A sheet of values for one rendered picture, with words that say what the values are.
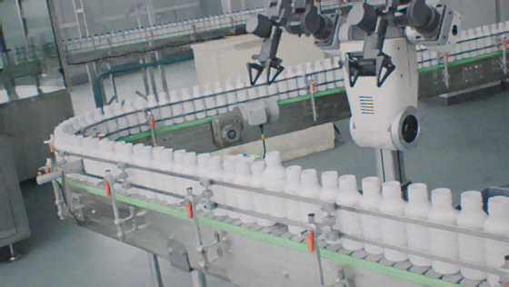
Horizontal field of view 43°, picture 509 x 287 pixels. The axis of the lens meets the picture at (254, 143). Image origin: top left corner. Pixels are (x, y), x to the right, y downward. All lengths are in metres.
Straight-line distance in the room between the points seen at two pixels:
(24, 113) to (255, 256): 5.33
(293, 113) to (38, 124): 3.88
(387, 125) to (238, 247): 0.74
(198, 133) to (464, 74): 1.72
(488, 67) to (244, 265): 2.82
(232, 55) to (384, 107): 3.69
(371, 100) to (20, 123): 5.03
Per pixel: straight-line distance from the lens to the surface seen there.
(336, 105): 3.62
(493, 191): 1.97
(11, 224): 4.85
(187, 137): 3.30
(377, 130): 2.23
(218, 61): 5.73
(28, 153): 6.88
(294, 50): 6.03
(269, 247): 1.64
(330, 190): 1.48
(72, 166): 2.46
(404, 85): 2.21
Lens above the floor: 1.59
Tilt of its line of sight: 13 degrees down
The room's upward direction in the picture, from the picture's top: 9 degrees counter-clockwise
